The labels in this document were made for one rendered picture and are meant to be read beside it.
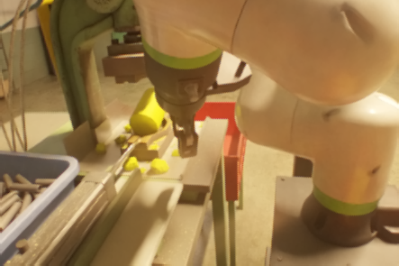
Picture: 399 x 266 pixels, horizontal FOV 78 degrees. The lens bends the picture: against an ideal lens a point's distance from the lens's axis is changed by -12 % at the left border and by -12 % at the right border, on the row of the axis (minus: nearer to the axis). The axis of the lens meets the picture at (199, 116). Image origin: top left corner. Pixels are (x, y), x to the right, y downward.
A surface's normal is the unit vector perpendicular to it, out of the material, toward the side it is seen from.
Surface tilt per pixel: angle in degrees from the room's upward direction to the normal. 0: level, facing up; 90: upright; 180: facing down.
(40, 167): 81
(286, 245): 0
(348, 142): 89
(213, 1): 100
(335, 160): 90
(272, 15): 89
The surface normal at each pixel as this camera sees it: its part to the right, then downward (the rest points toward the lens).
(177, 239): -0.08, -0.92
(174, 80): -0.22, 0.85
